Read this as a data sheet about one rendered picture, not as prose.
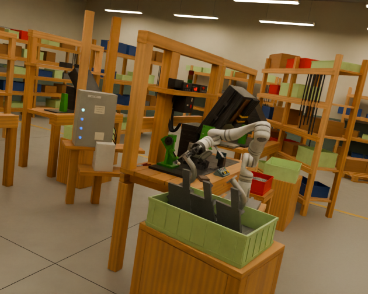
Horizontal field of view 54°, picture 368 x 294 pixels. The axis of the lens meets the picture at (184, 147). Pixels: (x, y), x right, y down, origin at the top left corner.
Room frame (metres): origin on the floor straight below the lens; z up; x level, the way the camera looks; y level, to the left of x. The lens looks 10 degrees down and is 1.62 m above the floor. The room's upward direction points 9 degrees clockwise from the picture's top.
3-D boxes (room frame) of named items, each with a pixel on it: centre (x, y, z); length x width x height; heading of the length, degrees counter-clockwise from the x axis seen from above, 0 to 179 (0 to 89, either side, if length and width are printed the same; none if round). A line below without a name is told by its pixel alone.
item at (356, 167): (8.58, -4.42, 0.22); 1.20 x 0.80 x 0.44; 104
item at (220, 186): (3.15, -0.42, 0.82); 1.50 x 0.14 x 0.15; 154
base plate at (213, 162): (3.28, -0.17, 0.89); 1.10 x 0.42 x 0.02; 154
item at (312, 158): (6.15, -1.77, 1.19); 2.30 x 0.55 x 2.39; 15
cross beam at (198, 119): (3.44, 0.16, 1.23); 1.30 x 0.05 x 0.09; 154
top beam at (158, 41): (3.41, 0.10, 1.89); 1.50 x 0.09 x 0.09; 154
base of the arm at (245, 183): (2.42, -0.45, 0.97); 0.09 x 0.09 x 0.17; 77
